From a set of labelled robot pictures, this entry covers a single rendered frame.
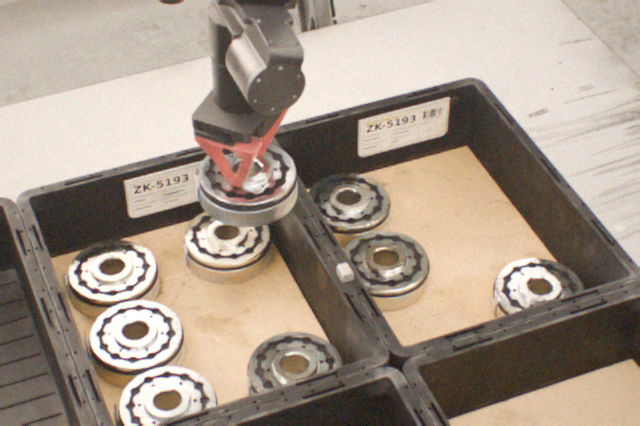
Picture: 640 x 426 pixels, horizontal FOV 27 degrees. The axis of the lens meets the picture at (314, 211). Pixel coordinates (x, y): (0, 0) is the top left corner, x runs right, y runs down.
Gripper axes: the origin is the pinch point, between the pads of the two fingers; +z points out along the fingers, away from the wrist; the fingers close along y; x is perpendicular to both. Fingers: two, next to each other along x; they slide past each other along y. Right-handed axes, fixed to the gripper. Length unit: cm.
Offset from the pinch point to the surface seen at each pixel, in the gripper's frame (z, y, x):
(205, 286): 22.1, 0.7, 6.4
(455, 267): 22.1, 15.6, -19.2
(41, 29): 110, 133, 127
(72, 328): 11.7, -18.5, 11.2
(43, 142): 36, 28, 48
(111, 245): 19.4, -0.1, 18.3
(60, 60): 110, 124, 116
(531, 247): 22.2, 22.5, -26.4
